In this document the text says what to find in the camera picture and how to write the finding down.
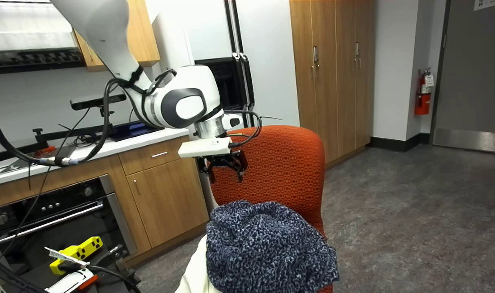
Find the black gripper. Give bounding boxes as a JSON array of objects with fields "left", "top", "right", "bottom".
[{"left": 201, "top": 150, "right": 250, "bottom": 186}]

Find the blue speckled fleece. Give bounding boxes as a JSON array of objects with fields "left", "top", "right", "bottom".
[{"left": 204, "top": 199, "right": 341, "bottom": 293}]

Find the orange fabric chair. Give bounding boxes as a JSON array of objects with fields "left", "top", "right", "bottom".
[{"left": 206, "top": 125, "right": 336, "bottom": 293}]

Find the wooden counter base cabinet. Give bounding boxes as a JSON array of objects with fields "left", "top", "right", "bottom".
[{"left": 0, "top": 137, "right": 212, "bottom": 269}]

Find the blue black box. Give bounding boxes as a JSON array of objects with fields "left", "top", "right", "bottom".
[{"left": 113, "top": 120, "right": 163, "bottom": 140}]

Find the cream white cloth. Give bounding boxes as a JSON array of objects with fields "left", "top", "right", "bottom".
[{"left": 175, "top": 233, "right": 223, "bottom": 293}]

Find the white countertop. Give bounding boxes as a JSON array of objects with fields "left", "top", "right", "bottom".
[{"left": 0, "top": 125, "right": 191, "bottom": 189}]

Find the white refrigerator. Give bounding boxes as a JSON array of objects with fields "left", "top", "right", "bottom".
[{"left": 144, "top": 0, "right": 303, "bottom": 215}]

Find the tall wooden cabinet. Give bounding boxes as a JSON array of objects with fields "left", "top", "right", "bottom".
[{"left": 289, "top": 0, "right": 378, "bottom": 168}]

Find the yellow black tool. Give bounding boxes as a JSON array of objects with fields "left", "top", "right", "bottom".
[{"left": 48, "top": 234, "right": 106, "bottom": 278}]

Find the black built-in oven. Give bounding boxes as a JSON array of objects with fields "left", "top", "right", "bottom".
[{"left": 0, "top": 174, "right": 139, "bottom": 275}]

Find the small red counter object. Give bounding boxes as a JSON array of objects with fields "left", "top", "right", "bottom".
[{"left": 31, "top": 143, "right": 61, "bottom": 161}]

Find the white red card box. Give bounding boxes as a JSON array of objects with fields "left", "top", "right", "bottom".
[{"left": 49, "top": 267, "right": 101, "bottom": 293}]

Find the metal door kick plate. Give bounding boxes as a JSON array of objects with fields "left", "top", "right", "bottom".
[{"left": 430, "top": 127, "right": 495, "bottom": 156}]

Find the white range hood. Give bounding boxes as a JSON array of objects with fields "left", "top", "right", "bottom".
[{"left": 0, "top": 0, "right": 88, "bottom": 77}]

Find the grey door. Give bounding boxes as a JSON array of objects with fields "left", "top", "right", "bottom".
[{"left": 430, "top": 0, "right": 495, "bottom": 156}]

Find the white door sign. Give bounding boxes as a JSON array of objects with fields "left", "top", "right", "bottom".
[{"left": 473, "top": 0, "right": 495, "bottom": 13}]

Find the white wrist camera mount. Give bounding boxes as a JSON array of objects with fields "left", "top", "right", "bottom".
[{"left": 176, "top": 135, "right": 235, "bottom": 160}]

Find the black wall monitor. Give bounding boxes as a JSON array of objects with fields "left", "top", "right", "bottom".
[{"left": 194, "top": 52, "right": 248, "bottom": 117}]

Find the black refrigerator door handle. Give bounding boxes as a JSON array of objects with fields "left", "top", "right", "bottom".
[
  {"left": 230, "top": 0, "right": 258, "bottom": 129},
  {"left": 223, "top": 0, "right": 251, "bottom": 130}
]

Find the black floor cable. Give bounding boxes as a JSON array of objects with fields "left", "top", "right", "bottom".
[{"left": 67, "top": 243, "right": 145, "bottom": 293}]

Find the black camera on stand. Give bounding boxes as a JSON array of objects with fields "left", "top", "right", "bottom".
[{"left": 69, "top": 93, "right": 129, "bottom": 124}]

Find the wooden wall cabinet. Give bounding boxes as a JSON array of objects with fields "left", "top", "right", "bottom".
[{"left": 74, "top": 0, "right": 163, "bottom": 72}]

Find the black wall baseboard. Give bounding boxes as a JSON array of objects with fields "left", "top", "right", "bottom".
[{"left": 368, "top": 132, "right": 432, "bottom": 155}]

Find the black clamp rail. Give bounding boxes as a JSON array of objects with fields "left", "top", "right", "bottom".
[{"left": 0, "top": 122, "right": 137, "bottom": 166}]

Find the thin black hanging cable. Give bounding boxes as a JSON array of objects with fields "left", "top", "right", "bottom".
[{"left": 2, "top": 106, "right": 93, "bottom": 257}]

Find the red wall fire extinguisher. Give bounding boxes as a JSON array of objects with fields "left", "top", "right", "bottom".
[{"left": 412, "top": 67, "right": 437, "bottom": 117}]

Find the black foreground frame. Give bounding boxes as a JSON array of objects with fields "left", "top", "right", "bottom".
[{"left": 0, "top": 246, "right": 57, "bottom": 293}]

